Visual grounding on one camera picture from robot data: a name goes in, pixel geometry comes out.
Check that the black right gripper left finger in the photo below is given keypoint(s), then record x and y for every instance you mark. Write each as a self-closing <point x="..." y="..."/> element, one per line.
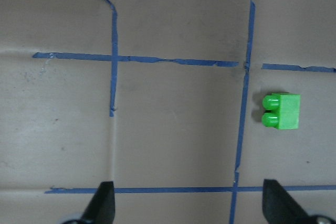
<point x="101" y="208"/>

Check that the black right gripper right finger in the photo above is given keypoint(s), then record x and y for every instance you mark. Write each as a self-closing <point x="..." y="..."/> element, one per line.
<point x="278" y="205"/>

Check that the green toy block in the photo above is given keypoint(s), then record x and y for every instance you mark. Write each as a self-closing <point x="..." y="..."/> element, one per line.
<point x="282" y="111"/>

